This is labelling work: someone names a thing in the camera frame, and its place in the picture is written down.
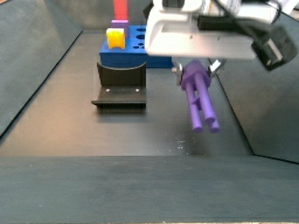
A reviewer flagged blue shape sorter block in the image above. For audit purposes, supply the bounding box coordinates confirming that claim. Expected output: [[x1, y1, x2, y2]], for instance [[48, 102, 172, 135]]
[[99, 25, 173, 68]]

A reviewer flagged black cable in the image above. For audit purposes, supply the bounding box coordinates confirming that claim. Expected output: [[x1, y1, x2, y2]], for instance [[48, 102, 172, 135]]
[[209, 0, 290, 45]]

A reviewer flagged black curved fixture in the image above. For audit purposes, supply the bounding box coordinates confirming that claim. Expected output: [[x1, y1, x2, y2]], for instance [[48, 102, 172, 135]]
[[91, 63, 147, 108]]

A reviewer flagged yellow notched block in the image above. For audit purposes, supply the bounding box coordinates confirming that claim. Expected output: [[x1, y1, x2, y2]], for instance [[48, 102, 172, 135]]
[[107, 28, 125, 49]]

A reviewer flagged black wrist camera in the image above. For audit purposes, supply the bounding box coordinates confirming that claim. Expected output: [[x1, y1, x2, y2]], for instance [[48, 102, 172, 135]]
[[251, 26, 298, 71]]

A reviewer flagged tall red block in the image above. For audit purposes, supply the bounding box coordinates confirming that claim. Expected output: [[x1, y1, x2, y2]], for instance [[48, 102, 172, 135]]
[[113, 0, 128, 20]]

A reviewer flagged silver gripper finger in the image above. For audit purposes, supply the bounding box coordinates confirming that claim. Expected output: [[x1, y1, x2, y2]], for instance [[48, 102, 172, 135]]
[[208, 59, 227, 77], [172, 58, 183, 86]]

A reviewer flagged small purple block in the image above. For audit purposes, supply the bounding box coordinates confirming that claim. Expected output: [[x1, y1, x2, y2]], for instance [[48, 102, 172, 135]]
[[111, 19, 128, 37]]

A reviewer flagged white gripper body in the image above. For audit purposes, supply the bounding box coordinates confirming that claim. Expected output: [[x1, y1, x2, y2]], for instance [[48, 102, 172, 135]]
[[144, 0, 276, 60]]

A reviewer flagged purple three prong object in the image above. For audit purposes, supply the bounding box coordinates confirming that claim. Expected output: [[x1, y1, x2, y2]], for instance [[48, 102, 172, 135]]
[[181, 59, 220, 133]]

